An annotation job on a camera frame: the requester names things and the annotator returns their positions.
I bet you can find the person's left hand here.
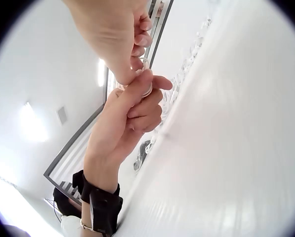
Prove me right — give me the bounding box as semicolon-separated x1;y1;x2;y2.
84;70;173;193

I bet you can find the person's left little finger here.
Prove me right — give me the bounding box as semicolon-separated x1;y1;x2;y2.
130;120;161;135

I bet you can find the grey framed window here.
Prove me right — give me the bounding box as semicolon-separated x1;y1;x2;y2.
43;0;175;206

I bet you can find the person's right thumb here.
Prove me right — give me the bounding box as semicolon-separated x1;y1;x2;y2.
111;56;133;85

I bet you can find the person's left middle finger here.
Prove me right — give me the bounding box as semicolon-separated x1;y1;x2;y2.
137;89;163;112

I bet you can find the person's right hand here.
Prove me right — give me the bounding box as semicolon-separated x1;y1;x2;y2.
63;0;153;85

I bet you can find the person's body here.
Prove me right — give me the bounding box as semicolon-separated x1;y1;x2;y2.
60;214;83;237

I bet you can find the person's left thumb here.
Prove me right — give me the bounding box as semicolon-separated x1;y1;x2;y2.
113;70;154;104

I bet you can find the clear white cable coil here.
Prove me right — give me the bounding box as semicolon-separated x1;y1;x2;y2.
116;57;154;98

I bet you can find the person's right middle finger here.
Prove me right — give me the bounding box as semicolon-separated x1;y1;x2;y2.
132;46;146;58

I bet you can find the person's right ring finger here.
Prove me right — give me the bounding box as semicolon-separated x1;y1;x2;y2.
134;31;153;47

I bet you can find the grey wall vent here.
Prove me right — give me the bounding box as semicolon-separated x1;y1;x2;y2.
55;106;68;126

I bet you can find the person's left index finger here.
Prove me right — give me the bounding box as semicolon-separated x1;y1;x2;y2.
152;76;173;91

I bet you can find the pile of white earphones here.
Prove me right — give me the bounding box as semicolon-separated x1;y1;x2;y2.
160;17;213;129

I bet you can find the person's right little finger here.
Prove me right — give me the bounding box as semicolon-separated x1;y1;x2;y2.
133;10;153;32

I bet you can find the black item in clear bag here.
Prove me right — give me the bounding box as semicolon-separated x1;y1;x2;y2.
134;139;155;171

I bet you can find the person's right index finger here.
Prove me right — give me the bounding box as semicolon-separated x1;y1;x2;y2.
130;56;144;72

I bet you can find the person's left ring finger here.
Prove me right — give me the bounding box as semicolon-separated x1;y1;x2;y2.
127;106;162;125

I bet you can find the bright ceiling lamp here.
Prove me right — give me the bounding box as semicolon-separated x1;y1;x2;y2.
19;101;50;145

